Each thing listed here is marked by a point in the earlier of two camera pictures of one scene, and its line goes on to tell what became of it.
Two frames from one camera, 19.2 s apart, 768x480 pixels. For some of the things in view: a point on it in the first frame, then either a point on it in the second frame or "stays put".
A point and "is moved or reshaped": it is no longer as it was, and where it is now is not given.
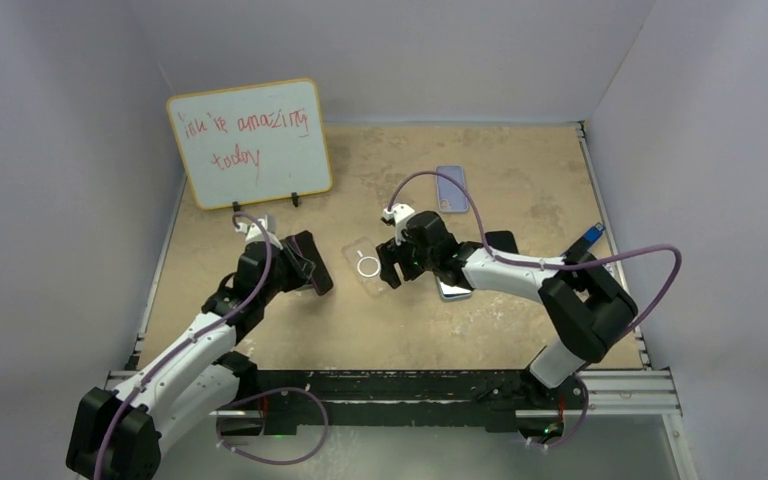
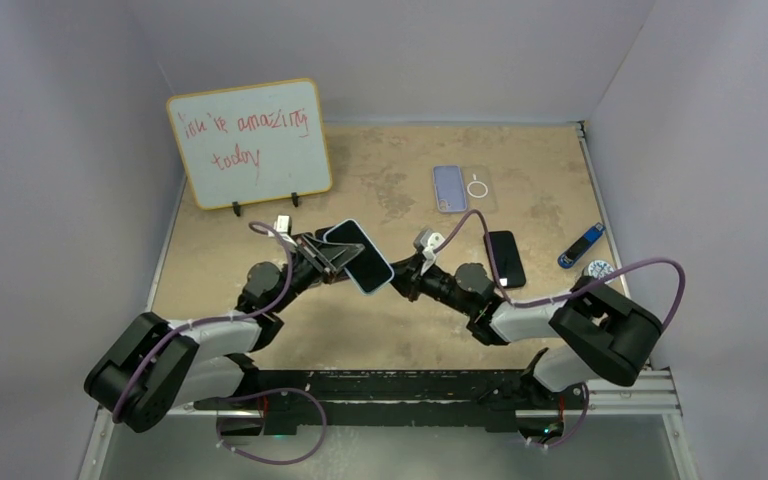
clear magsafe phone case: (366, 260) to (480, 191)
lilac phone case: (450, 196) stays put
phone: (450, 292) is moved or reshaped
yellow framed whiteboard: (252, 143) stays put
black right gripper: (392, 253) to (408, 277)
